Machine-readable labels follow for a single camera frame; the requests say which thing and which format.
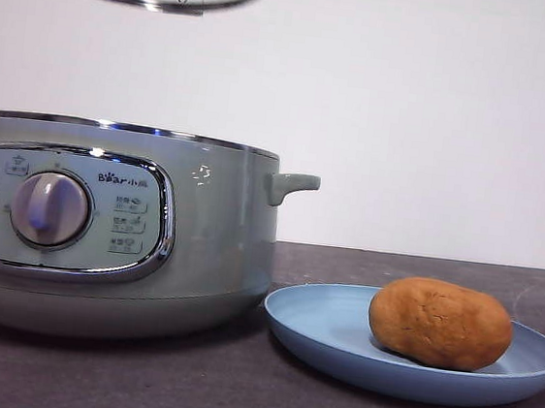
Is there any brown potato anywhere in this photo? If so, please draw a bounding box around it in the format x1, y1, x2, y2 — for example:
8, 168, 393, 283
363, 271, 519, 378

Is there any pale green electric steamer pot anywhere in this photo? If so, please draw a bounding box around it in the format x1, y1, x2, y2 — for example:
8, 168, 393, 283
0, 109, 327, 362

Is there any blue round plate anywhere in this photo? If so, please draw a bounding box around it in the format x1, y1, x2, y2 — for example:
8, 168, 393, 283
254, 274, 545, 408

